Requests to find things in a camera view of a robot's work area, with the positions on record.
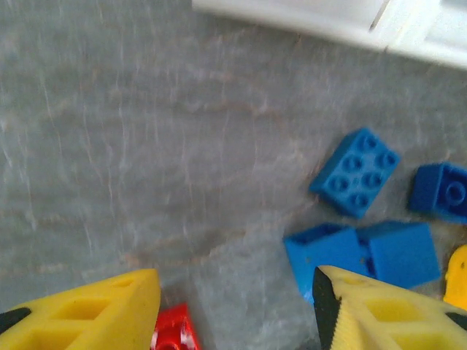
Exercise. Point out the light blue lego brick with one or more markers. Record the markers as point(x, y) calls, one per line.
point(354, 175)

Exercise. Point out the yellow lego brick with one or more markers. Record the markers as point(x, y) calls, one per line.
point(458, 277)

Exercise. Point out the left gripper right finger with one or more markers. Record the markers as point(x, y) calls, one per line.
point(383, 321)

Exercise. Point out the red lego brick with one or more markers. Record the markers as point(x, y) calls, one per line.
point(175, 328)

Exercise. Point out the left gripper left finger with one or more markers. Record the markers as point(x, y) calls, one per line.
point(73, 321)

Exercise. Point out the dark blue lego brick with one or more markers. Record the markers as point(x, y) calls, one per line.
point(438, 193)

